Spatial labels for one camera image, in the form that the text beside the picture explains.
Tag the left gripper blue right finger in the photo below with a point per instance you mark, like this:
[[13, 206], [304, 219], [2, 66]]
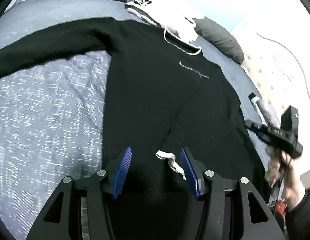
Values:
[[233, 209]]

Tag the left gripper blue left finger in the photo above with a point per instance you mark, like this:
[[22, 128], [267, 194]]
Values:
[[60, 217]]

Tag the black sweater with white trim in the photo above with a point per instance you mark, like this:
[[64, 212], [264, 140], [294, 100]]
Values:
[[158, 97]]

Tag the person's right forearm black sleeve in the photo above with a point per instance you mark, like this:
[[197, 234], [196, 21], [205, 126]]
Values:
[[298, 219]]

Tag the pile of white clothes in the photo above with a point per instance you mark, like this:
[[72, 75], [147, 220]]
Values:
[[176, 16]]

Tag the person's right hand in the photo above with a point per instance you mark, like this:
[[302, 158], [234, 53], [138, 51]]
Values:
[[281, 168]]

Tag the grey pillow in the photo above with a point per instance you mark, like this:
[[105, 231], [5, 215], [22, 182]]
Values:
[[266, 112]]

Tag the cream tufted headboard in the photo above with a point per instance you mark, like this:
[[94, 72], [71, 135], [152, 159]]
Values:
[[278, 77]]

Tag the blue-grey bed sheet mattress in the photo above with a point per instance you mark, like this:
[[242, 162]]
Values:
[[51, 115]]

